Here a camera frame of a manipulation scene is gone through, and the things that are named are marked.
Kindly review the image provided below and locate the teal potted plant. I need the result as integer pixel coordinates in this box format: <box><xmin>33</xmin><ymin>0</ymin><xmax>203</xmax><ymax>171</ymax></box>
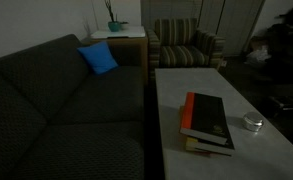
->
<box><xmin>103</xmin><ymin>0</ymin><xmax>123</xmax><ymax>33</ymax></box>

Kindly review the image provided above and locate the clear glass cup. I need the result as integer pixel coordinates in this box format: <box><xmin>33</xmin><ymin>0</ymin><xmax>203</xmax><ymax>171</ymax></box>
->
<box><xmin>242</xmin><ymin>121</ymin><xmax>264</xmax><ymax>133</ymax></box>

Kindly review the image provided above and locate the dark grey fabric sofa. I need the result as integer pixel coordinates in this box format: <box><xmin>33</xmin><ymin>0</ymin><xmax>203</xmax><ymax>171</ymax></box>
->
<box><xmin>0</xmin><ymin>33</ymin><xmax>146</xmax><ymax>180</ymax></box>

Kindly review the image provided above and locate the black book orange spine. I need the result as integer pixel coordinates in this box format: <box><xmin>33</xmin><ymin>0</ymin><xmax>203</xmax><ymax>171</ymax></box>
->
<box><xmin>179</xmin><ymin>91</ymin><xmax>231</xmax><ymax>146</ymax></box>

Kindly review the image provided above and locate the dark luggage pile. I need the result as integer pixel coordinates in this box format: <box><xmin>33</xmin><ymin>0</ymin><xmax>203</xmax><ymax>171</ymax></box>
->
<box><xmin>265</xmin><ymin>2</ymin><xmax>293</xmax><ymax>83</ymax></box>

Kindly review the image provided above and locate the white plastic bag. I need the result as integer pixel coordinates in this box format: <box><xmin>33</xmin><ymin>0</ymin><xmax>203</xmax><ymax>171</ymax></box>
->
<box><xmin>245</xmin><ymin>45</ymin><xmax>271</xmax><ymax>67</ymax></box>

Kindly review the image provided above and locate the black hardcover book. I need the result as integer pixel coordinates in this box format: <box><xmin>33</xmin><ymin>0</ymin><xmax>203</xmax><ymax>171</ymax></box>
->
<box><xmin>186</xmin><ymin>132</ymin><xmax>236</xmax><ymax>157</ymax></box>

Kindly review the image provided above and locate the small white potted plant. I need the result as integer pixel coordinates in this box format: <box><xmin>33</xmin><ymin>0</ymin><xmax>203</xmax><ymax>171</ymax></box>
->
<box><xmin>119</xmin><ymin>20</ymin><xmax>130</xmax><ymax>31</ymax></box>

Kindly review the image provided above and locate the striped armchair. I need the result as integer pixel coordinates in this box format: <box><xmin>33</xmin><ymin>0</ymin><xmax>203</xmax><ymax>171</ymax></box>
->
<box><xmin>146</xmin><ymin>17</ymin><xmax>226</xmax><ymax>80</ymax></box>

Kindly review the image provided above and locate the blue square cushion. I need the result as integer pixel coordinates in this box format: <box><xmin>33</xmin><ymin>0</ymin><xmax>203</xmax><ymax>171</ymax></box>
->
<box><xmin>76</xmin><ymin>40</ymin><xmax>119</xmax><ymax>76</ymax></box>

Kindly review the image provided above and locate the white flat board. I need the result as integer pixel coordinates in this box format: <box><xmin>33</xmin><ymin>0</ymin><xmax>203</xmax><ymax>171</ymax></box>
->
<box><xmin>90</xmin><ymin>25</ymin><xmax>146</xmax><ymax>40</ymax></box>

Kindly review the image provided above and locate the thin orange cover book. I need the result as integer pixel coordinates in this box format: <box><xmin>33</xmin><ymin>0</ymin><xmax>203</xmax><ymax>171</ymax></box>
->
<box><xmin>178</xmin><ymin>105</ymin><xmax>214</xmax><ymax>158</ymax></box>

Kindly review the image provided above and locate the wooden side table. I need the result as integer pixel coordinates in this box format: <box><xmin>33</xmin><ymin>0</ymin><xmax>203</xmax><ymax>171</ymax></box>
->
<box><xmin>80</xmin><ymin>34</ymin><xmax>149</xmax><ymax>85</ymax></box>

